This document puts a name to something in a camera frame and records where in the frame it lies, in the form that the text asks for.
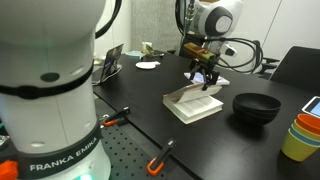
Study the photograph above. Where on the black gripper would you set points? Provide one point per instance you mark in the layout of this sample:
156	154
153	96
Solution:
206	66

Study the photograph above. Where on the white paperback book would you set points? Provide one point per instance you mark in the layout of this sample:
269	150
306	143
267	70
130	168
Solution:
193	108

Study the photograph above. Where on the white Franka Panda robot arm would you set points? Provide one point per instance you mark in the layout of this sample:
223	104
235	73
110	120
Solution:
50	110

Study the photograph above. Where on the purple white notebook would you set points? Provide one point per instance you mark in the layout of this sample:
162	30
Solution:
222	81

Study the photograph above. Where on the white paper plate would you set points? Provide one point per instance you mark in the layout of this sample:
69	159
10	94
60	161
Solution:
145	65

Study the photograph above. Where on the black bowl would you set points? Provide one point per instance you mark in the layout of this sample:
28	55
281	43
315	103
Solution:
255	119
256	101

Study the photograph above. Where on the small printed box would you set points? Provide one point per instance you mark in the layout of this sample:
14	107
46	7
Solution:
148	49

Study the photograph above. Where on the black office chair with armrests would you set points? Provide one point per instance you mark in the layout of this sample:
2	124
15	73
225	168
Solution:
268	61

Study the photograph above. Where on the light blue flat packet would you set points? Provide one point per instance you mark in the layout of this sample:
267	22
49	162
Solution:
134	54

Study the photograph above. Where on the gray felt partition panel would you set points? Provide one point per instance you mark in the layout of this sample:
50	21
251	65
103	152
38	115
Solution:
153	23

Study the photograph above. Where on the black orange spring clamp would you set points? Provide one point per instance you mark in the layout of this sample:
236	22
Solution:
116	117
161	158

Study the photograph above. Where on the silver laptop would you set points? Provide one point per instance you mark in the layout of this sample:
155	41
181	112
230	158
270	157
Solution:
111	63

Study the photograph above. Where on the black perforated mounting board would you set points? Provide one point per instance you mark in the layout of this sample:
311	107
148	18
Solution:
133	156

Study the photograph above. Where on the orange plastic cup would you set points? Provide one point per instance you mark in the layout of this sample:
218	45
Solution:
310	125

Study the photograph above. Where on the teal plastic cup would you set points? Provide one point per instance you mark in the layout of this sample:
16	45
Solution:
305	137

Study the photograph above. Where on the blue plastic cup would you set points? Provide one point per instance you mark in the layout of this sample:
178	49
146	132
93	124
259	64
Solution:
304	142

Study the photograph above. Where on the yellow green plastic cup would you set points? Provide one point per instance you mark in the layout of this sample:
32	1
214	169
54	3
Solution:
298	151

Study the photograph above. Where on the orange round button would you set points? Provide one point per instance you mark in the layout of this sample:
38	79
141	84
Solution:
8	170

